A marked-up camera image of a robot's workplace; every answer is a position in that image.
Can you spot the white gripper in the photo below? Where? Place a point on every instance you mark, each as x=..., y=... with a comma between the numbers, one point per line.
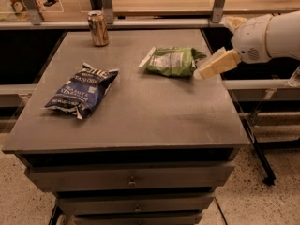
x=249, y=38

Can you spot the green jalapeno chip bag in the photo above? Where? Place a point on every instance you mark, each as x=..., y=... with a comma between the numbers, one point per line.
x=172, y=62

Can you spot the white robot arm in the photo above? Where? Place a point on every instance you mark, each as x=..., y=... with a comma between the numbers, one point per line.
x=282, y=36

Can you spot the orange soda can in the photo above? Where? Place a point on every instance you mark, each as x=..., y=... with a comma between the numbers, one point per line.
x=98, y=28

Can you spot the blue sea salt chip bag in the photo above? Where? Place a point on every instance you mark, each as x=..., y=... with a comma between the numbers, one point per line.
x=82, y=93

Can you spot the grey drawer cabinet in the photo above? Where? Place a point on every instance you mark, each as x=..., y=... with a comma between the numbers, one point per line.
x=144, y=118

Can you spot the black table leg right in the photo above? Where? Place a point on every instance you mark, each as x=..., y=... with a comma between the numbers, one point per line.
x=248, y=122

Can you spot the small black object on counter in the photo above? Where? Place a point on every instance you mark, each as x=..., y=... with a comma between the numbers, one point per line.
x=49, y=3

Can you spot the colourful package at top left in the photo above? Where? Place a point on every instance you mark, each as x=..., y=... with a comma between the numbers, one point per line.
x=13, y=10

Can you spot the bottom drawer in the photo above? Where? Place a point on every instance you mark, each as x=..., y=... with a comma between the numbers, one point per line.
x=177, y=218

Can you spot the grey metal shelf post right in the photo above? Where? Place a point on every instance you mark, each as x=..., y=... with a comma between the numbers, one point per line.
x=217, y=11

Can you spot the grey metal shelf post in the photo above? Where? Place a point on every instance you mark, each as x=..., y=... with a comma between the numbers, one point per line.
x=104, y=0
x=33, y=11
x=217, y=11

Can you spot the grey metal shelf post middle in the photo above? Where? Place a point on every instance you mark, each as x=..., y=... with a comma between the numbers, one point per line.
x=104, y=0

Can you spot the middle drawer with handle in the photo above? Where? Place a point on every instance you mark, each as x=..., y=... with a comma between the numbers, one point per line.
x=135, y=203

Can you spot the drawer with handle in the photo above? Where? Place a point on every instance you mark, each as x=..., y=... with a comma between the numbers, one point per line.
x=135, y=203
x=130, y=176

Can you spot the grey metal shelf post left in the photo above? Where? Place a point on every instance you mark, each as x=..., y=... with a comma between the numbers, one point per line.
x=33, y=11

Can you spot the top drawer with handle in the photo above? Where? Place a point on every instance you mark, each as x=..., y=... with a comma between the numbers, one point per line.
x=130, y=176

